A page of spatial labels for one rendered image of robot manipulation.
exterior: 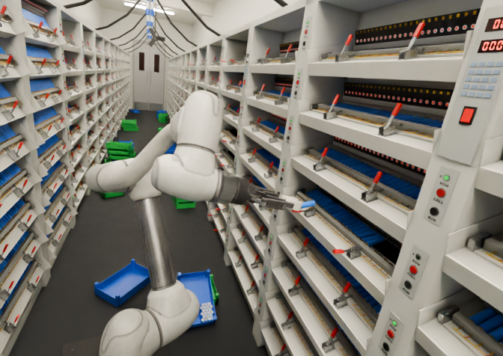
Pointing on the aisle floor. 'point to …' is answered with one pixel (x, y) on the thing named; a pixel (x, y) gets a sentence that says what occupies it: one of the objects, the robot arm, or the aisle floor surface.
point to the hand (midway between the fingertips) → (290, 203)
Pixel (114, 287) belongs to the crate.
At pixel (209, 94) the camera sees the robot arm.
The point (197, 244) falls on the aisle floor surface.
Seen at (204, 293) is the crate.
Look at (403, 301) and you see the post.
